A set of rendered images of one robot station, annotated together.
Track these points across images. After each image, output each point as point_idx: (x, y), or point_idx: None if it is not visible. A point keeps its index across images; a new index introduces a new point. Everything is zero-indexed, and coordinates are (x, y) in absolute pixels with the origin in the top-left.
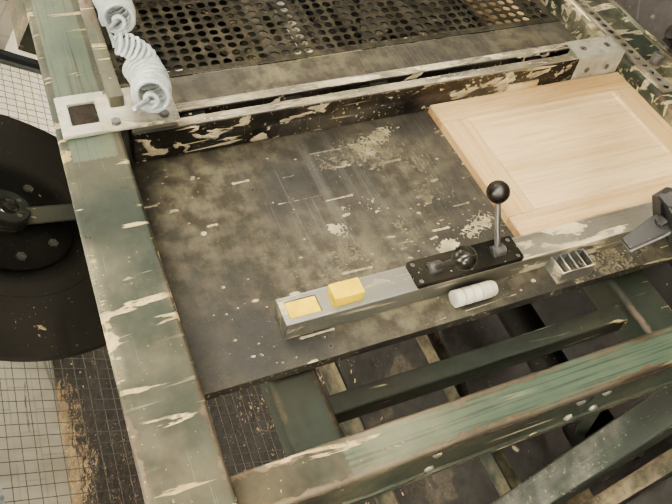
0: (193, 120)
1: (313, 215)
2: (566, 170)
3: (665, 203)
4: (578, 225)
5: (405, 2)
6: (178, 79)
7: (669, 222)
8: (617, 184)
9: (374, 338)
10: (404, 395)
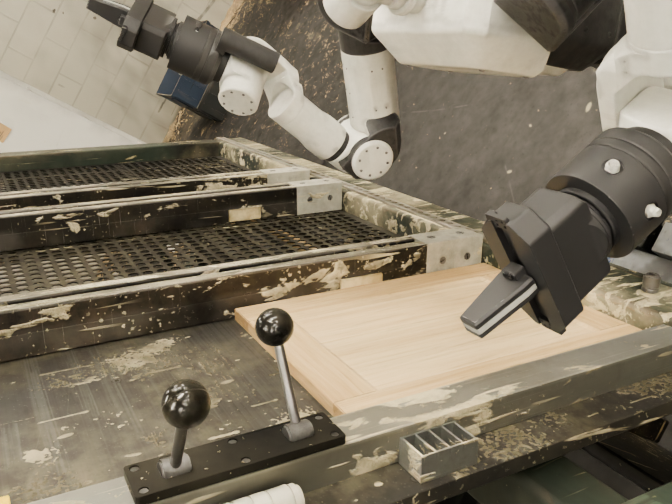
0: None
1: (6, 442)
2: (425, 347)
3: (498, 219)
4: (441, 392)
5: (230, 244)
6: None
7: (524, 262)
8: (501, 352)
9: None
10: None
